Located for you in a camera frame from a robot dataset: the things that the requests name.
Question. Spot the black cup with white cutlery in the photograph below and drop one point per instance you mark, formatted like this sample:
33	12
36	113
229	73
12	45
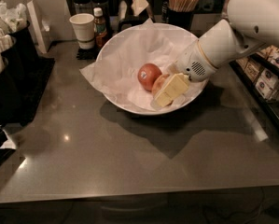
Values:
10	98

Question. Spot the glass shaker with black lid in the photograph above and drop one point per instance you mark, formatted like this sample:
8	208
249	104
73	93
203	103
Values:
81	0

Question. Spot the red apple with sticker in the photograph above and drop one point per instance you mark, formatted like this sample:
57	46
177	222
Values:
147	75

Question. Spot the black napkin dispenser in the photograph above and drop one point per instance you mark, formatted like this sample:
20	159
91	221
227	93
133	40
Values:
133	12

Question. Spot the white paper cup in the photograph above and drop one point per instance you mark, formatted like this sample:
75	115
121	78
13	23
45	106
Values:
83	26

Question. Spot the black cup with plastic utensils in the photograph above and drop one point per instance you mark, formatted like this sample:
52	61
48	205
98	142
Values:
9	51

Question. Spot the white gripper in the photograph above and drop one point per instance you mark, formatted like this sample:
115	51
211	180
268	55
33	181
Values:
190	62

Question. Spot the black rubber mat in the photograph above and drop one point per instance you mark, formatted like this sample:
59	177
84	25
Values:
32	89

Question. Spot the white paper liner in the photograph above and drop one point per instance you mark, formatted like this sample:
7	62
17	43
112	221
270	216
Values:
129	56

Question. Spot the black cup of wooden stirrers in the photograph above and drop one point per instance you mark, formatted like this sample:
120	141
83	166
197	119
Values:
180	12

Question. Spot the white bowl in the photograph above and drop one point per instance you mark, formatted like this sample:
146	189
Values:
120	47

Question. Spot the black cup with wrapped packets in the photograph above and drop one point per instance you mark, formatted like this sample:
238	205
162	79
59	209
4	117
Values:
14	22

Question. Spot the small sauce bottle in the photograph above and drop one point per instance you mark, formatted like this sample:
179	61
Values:
100	29

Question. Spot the yellow-orange apple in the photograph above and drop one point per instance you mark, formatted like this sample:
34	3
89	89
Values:
159	83

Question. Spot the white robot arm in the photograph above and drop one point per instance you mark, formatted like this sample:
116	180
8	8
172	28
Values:
250	25

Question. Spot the black condiment packet rack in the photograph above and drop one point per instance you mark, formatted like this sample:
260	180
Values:
260	74

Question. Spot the white menu card holder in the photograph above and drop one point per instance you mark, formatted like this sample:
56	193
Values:
41	29

